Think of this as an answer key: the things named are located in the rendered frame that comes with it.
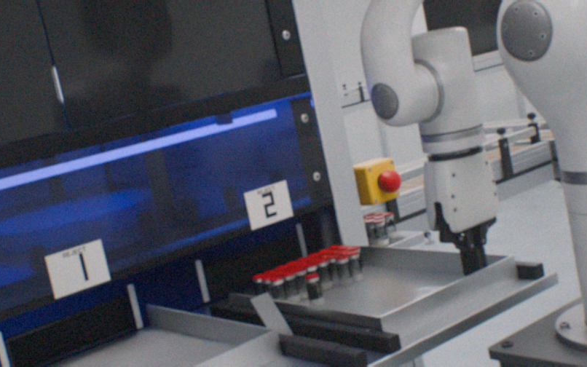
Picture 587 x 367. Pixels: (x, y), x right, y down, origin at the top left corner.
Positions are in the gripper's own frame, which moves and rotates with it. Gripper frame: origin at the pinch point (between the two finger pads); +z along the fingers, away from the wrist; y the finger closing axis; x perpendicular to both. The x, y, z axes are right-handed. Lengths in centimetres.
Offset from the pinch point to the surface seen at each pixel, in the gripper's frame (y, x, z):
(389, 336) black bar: 21.5, 4.4, 2.3
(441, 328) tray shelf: 13.1, 4.8, 4.4
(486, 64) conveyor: -372, -303, 5
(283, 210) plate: 4.4, -35.0, -7.5
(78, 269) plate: 41, -35, -9
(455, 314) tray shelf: 8.5, 3.1, 4.4
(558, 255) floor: -270, -193, 95
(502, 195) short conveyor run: -62, -46, 8
